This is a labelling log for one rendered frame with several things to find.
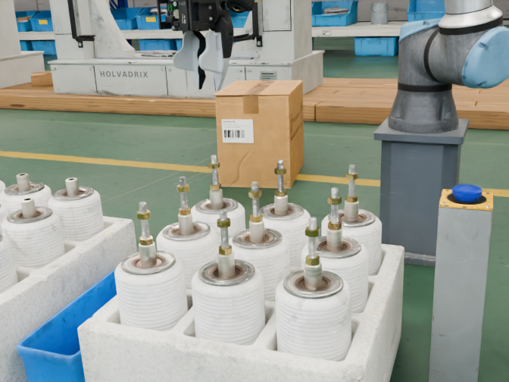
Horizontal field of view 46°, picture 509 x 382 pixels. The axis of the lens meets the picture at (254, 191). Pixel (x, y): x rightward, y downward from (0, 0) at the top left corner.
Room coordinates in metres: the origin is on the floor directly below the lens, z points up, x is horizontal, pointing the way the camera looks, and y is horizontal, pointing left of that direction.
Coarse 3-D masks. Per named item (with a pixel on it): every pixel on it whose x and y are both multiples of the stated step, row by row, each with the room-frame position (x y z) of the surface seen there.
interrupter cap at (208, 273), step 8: (208, 264) 0.75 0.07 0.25; (216, 264) 0.75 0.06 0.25; (240, 264) 0.75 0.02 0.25; (248, 264) 0.74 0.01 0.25; (200, 272) 0.73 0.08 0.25; (208, 272) 0.73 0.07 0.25; (216, 272) 0.73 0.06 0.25; (240, 272) 0.73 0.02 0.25; (248, 272) 0.72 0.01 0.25; (208, 280) 0.70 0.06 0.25; (216, 280) 0.70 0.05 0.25; (224, 280) 0.70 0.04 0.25; (232, 280) 0.70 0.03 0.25; (240, 280) 0.70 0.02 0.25; (248, 280) 0.70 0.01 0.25
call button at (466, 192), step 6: (456, 186) 0.81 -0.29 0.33; (462, 186) 0.81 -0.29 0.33; (468, 186) 0.81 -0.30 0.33; (474, 186) 0.81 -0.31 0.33; (456, 192) 0.79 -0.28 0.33; (462, 192) 0.79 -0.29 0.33; (468, 192) 0.79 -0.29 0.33; (474, 192) 0.79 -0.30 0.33; (480, 192) 0.79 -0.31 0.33; (456, 198) 0.80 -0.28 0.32; (462, 198) 0.79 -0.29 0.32; (468, 198) 0.78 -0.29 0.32; (474, 198) 0.79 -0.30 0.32
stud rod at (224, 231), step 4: (220, 212) 0.72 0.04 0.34; (224, 212) 0.72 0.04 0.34; (220, 216) 0.72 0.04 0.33; (224, 216) 0.72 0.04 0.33; (220, 220) 0.72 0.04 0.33; (224, 220) 0.72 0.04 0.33; (220, 228) 0.73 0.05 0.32; (224, 228) 0.72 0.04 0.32; (220, 232) 0.73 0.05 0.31; (224, 232) 0.72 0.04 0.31; (224, 236) 0.72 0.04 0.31; (228, 236) 0.73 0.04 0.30; (224, 240) 0.72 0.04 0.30; (228, 240) 0.73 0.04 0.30; (224, 244) 0.72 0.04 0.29; (228, 244) 0.73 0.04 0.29; (224, 248) 0.72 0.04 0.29
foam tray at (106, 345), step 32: (384, 256) 0.93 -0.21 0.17; (384, 288) 0.80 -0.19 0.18; (96, 320) 0.74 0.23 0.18; (192, 320) 0.73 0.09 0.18; (352, 320) 0.72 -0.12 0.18; (384, 320) 0.74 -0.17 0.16; (96, 352) 0.72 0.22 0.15; (128, 352) 0.70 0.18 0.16; (160, 352) 0.68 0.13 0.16; (192, 352) 0.66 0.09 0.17; (224, 352) 0.65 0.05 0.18; (256, 352) 0.65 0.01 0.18; (352, 352) 0.64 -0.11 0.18; (384, 352) 0.75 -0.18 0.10
